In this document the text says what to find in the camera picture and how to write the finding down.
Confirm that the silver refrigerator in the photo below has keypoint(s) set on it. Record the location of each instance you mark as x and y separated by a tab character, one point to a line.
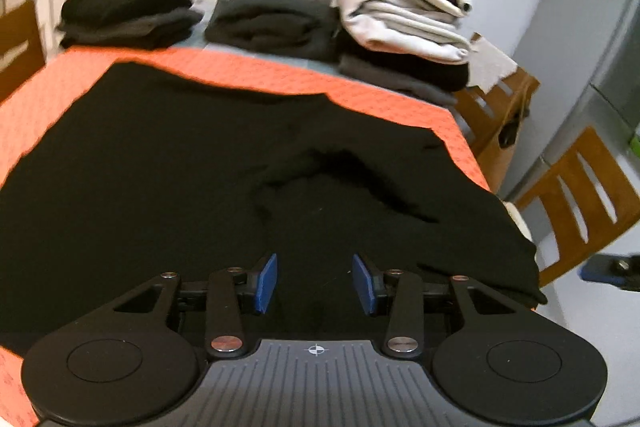
590	32

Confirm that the stack of cream folded clothes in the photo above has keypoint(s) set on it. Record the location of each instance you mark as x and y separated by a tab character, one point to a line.
395	17

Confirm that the orange patterned table mat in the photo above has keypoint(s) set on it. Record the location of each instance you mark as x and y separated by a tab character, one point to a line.
360	87

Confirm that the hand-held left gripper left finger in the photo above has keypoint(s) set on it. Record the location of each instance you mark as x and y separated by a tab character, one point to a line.
265	282

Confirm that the wooden chair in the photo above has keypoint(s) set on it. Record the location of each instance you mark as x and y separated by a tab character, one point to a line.
565	187
20	42
475	112

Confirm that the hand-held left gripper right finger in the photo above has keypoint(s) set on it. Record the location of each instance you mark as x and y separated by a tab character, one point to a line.
364	284

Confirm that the cream cloth piece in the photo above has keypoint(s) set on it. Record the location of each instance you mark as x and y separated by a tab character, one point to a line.
517	217

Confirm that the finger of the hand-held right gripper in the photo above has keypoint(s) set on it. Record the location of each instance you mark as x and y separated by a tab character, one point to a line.
600	269

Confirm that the black folded sweater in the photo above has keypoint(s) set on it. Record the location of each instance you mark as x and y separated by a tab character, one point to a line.
270	14

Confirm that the brown paper bag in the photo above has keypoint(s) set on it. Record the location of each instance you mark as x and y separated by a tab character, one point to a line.
515	107

